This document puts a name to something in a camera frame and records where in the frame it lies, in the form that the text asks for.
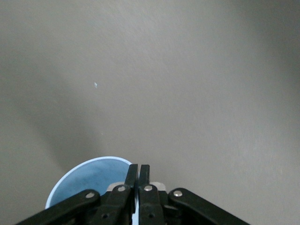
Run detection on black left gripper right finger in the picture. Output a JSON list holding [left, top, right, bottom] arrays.
[[138, 164, 252, 225]]

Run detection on light blue plastic cup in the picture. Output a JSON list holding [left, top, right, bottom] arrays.
[[45, 156, 142, 225]]

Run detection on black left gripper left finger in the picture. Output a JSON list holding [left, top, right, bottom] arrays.
[[14, 164, 139, 225]]

